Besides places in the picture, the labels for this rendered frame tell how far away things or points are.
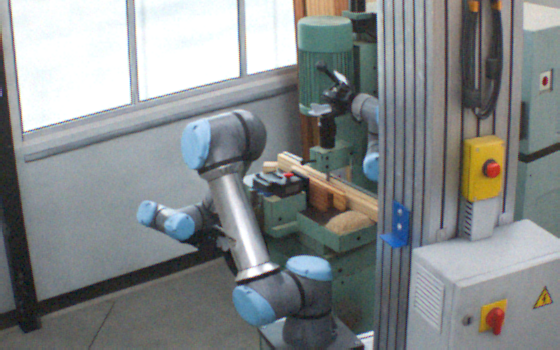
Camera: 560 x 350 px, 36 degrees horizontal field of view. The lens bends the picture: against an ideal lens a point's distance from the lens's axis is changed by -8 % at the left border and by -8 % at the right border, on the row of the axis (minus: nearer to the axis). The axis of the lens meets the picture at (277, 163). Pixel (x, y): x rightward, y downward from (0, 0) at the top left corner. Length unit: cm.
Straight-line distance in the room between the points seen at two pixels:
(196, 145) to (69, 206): 196
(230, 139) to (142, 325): 201
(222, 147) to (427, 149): 56
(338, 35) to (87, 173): 166
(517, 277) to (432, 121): 39
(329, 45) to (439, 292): 118
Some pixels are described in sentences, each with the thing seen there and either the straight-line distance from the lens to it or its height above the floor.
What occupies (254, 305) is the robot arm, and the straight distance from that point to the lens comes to 226.
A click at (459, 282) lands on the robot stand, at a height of 123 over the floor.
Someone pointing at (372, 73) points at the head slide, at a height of 132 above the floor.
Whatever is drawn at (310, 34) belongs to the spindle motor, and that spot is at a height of 147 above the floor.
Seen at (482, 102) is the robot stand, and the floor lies 154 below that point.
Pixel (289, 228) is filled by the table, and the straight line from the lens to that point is 301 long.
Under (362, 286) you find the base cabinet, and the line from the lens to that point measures 310.
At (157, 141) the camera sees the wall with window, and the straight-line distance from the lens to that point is 432.
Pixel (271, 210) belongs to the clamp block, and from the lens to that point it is 297.
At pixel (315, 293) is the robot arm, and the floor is 99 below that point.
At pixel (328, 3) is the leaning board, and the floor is 126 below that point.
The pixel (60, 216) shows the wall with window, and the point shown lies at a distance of 417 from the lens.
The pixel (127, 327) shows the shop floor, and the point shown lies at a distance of 418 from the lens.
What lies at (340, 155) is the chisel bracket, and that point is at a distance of 309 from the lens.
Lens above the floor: 213
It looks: 21 degrees down
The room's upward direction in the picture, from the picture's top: 2 degrees counter-clockwise
